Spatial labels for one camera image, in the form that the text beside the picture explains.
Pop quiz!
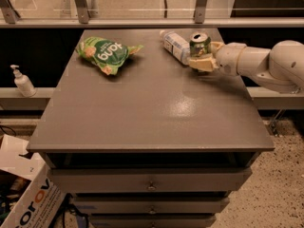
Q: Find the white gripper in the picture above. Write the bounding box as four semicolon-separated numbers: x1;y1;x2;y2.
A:
189;41;246;76

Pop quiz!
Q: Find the green soda can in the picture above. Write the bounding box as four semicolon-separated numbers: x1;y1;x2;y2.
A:
189;32;211;58

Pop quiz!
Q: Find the blue labelled plastic bottle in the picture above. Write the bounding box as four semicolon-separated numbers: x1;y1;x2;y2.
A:
160;30;190;66

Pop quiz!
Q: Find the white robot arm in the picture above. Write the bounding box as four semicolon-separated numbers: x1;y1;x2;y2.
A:
189;40;304;93

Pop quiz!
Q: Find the white pump dispenser bottle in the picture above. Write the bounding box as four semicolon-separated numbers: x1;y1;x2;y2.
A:
10;65;36;97

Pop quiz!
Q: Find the green chip bag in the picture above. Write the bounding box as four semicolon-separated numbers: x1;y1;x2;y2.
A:
76;36;143;75

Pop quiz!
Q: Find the top drawer knob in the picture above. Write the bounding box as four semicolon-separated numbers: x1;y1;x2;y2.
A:
147;181;157;191

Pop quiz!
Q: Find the drawer knob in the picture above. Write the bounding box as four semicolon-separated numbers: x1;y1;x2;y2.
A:
147;181;157;191
148;206;157;215

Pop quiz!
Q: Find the middle drawer knob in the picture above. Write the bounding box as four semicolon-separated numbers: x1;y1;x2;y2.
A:
148;206;157;215

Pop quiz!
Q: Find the white cardboard box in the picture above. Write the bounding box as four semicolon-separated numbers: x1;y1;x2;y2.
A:
0;135;66;228

